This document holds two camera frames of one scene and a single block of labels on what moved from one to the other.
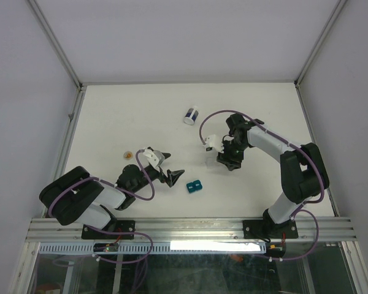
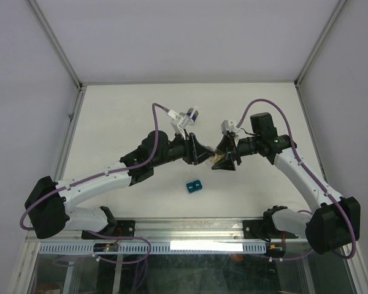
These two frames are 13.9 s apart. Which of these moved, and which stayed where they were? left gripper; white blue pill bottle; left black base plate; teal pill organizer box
Moved: left gripper
Stayed: left black base plate; white blue pill bottle; teal pill organizer box
